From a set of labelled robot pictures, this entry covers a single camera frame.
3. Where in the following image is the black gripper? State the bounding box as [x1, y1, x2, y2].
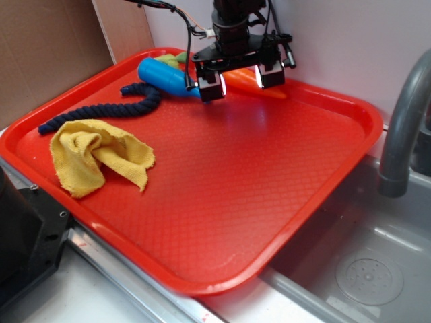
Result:
[192, 32, 296, 102]

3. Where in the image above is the orange plastic toy carrot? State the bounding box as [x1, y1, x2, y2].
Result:
[222, 68, 287, 99]

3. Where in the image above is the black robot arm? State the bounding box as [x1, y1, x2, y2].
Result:
[192, 1, 296, 102]

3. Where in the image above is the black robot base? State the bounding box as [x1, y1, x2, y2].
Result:
[1, 170, 71, 311]

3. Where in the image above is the green plush toy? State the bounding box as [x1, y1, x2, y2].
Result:
[155, 52, 187, 70]

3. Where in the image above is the blue plastic toy bottle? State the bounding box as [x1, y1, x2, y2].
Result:
[137, 58, 201, 98]

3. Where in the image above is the red plastic tray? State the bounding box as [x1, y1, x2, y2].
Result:
[1, 48, 383, 296]

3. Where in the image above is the yellow crumpled cloth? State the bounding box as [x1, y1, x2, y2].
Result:
[50, 119, 156, 199]

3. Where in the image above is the grey toy faucet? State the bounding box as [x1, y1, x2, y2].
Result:
[378, 50, 430, 198]

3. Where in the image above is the brown cardboard panel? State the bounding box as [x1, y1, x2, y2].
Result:
[0, 0, 156, 131]

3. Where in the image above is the grey toy sink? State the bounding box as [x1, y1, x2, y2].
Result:
[261, 157, 430, 322]

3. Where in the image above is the black cable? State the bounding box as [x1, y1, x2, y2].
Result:
[126, 0, 216, 92]

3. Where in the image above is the dark blue rope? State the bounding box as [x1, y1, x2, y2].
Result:
[37, 83, 162, 136]

